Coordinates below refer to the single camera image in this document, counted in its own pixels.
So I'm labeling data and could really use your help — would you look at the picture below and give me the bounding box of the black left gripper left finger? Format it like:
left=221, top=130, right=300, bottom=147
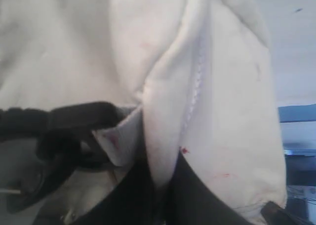
left=0, top=138, right=82, bottom=215

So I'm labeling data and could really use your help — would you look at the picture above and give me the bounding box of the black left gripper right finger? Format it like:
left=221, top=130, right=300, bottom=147
left=261, top=202, right=304, bottom=225

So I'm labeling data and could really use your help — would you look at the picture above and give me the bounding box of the white canvas duffel bag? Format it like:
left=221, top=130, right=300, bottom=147
left=0, top=0, right=287, bottom=225

